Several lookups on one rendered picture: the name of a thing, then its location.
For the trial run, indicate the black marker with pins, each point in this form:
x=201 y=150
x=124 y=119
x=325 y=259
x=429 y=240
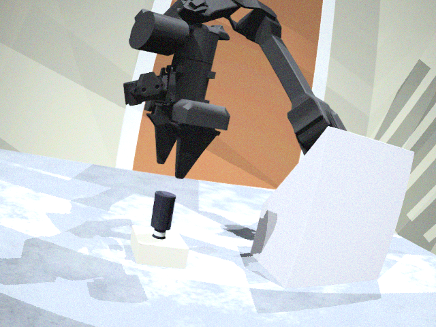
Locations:
x=159 y=234

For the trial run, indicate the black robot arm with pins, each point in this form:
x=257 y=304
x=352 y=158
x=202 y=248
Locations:
x=180 y=31

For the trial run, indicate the dark blue cylinder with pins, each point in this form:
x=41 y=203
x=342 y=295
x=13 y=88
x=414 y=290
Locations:
x=163 y=209

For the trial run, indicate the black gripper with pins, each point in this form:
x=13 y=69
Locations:
x=191 y=120

